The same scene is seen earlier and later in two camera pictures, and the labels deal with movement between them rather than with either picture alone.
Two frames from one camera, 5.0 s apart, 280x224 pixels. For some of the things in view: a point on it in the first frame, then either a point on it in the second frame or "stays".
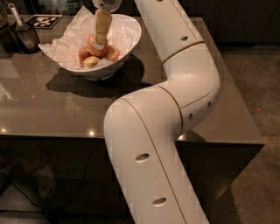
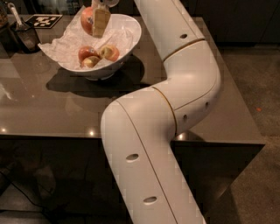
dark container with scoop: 18,39 stays
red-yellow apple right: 112,53 stays
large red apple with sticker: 100,52 to 87,19
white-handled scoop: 20,26 stays
